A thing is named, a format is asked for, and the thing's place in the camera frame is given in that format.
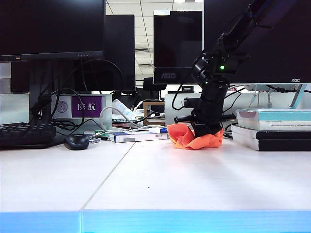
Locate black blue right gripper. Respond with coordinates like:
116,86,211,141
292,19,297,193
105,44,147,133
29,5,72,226
174,82,237,137

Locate orange microfibre rag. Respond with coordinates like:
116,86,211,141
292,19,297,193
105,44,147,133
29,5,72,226
167,123,224,150

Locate white spine book small text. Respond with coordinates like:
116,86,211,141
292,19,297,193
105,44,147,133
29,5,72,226
237,120,311,132

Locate white blue carton box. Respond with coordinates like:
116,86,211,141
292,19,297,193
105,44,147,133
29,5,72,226
108,132,170,144

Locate teal spine book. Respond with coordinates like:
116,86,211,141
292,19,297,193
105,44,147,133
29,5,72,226
236,108,311,122

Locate wide grey desk partition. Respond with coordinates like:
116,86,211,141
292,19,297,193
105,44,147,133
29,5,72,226
164,94,311,132

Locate green cover magazine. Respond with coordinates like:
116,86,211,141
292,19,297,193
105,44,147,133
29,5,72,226
112,117,144,129

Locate white printed tube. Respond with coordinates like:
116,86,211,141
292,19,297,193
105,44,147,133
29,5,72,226
112,99,133,117

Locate AOC monitor glossy black bezel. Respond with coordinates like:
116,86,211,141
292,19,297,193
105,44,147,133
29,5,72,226
153,10,204,85

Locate silver teal monitor stand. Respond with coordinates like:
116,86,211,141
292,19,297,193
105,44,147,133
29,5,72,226
229,83,311,110

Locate large AOC monitor silver edge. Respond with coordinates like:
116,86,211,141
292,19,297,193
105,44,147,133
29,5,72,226
203,0,311,85

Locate purple name plate holder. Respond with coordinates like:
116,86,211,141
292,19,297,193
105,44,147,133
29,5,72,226
52,94,113,121

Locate black computer mouse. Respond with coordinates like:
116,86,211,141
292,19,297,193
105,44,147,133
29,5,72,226
64,133,90,150

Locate black monitor stand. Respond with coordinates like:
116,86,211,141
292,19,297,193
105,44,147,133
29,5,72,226
29,60,66,146

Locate black keyboard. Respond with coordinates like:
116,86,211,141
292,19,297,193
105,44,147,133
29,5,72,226
0,122,57,150

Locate black monitor thin bezel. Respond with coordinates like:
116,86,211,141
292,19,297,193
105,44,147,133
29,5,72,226
0,0,107,63

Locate narrow grey desk partition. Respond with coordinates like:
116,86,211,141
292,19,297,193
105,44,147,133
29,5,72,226
0,94,30,125

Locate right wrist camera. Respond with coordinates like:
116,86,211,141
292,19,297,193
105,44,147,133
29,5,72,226
181,97,203,109

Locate robot camera usb cable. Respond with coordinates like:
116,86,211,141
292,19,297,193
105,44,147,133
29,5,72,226
171,83,186,111

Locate black monitor cable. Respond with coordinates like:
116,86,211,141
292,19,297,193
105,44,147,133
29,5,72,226
222,87,245,139

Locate wooden frame box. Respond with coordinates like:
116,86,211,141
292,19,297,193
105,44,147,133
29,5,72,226
142,101,166,126

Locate black cable with plug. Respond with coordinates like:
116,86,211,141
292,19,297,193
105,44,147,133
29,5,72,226
264,84,311,94

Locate white looped cable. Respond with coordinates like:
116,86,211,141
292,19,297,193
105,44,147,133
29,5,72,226
99,106,151,133

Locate thin black cable loop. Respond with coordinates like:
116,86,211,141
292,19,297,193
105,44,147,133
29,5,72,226
30,88,86,133

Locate black arched cable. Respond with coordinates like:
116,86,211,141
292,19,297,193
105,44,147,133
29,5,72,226
69,59,123,95

